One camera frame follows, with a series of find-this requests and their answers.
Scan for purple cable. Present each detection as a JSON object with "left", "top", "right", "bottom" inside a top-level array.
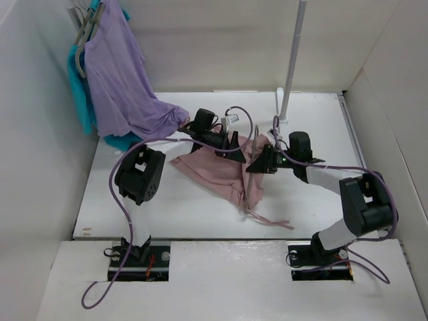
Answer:
[
  {"left": 272, "top": 115, "right": 399, "bottom": 285},
  {"left": 81, "top": 106, "right": 253, "bottom": 310}
]

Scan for teal t-shirt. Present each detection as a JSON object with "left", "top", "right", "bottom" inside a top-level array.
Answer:
[{"left": 67, "top": 1, "right": 141, "bottom": 152}]

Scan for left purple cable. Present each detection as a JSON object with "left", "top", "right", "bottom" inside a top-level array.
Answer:
[{"left": 81, "top": 106, "right": 253, "bottom": 310}]

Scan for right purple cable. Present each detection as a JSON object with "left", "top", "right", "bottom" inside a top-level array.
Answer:
[{"left": 272, "top": 115, "right": 399, "bottom": 285}]

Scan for purple t-shirt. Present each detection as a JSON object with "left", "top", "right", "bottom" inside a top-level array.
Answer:
[{"left": 84, "top": 1, "right": 189, "bottom": 140}]

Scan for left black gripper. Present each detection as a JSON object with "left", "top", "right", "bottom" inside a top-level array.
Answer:
[{"left": 204, "top": 129, "right": 246, "bottom": 163}]

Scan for grey hanger with purple shirt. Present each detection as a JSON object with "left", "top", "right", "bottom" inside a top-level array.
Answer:
[{"left": 74, "top": 1, "right": 105, "bottom": 46}]

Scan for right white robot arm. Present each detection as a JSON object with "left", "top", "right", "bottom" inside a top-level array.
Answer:
[{"left": 247, "top": 131, "right": 398, "bottom": 267}]

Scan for white garment rack pole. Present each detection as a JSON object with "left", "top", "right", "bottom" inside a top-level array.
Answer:
[{"left": 276, "top": 0, "right": 307, "bottom": 125}]

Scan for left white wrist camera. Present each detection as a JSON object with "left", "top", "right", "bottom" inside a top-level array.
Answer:
[{"left": 221, "top": 114, "right": 239, "bottom": 132}]

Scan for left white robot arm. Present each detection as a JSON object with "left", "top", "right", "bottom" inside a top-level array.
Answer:
[{"left": 109, "top": 106, "right": 254, "bottom": 265}]

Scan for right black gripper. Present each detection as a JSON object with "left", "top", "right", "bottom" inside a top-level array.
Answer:
[{"left": 245, "top": 144, "right": 297, "bottom": 174}]

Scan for aluminium side rail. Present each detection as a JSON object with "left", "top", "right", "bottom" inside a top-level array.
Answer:
[{"left": 337, "top": 92, "right": 366, "bottom": 167}]

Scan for pink trousers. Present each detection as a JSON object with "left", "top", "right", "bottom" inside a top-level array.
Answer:
[{"left": 171, "top": 134, "right": 294, "bottom": 230}]

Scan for grey hanger with teal shirt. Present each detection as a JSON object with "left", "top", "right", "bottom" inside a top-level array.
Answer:
[{"left": 75, "top": 45, "right": 87, "bottom": 78}]

